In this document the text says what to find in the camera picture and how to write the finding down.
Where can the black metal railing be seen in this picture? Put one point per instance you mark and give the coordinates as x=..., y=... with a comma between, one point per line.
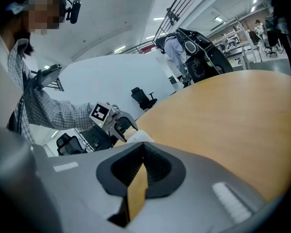
x=179, y=6

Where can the white workbench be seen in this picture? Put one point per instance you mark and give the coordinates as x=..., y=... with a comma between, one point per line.
x=240, y=50

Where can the white partition board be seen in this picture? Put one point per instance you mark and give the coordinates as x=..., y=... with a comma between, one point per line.
x=111, y=79

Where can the black office chair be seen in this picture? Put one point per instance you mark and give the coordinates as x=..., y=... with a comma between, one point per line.
x=69, y=144
x=143, y=99
x=271, y=50

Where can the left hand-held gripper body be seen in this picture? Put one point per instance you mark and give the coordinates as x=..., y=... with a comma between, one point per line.
x=100, y=114

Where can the grey box device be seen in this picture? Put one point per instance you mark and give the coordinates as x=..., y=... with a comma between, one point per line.
x=51, y=75

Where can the black head-worn camera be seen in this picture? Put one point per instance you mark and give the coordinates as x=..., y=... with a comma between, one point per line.
x=74, y=11

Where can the person's checked shirt torso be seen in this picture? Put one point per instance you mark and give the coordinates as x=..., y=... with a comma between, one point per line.
x=17, y=64

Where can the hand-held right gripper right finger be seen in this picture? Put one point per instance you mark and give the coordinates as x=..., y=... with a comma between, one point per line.
x=196, y=203

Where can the white bar of soap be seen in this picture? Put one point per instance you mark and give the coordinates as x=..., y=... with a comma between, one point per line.
x=140, y=137

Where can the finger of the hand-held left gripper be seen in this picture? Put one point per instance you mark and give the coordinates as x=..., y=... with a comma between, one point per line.
x=117, y=134
x=129, y=118

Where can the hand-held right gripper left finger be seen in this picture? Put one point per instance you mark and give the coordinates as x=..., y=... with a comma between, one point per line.
x=82, y=193

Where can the red sign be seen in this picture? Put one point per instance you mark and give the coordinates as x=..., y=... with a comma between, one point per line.
x=148, y=50

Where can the ceiling light panel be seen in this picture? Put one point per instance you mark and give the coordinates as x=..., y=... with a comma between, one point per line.
x=119, y=49
x=158, y=18
x=218, y=19

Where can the person's left forearm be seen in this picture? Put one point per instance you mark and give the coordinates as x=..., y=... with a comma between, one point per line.
x=63, y=114

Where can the black drawer cabinet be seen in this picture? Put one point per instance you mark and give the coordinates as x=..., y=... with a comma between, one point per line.
x=97, y=138

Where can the person's head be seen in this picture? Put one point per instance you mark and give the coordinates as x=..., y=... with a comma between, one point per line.
x=38, y=8

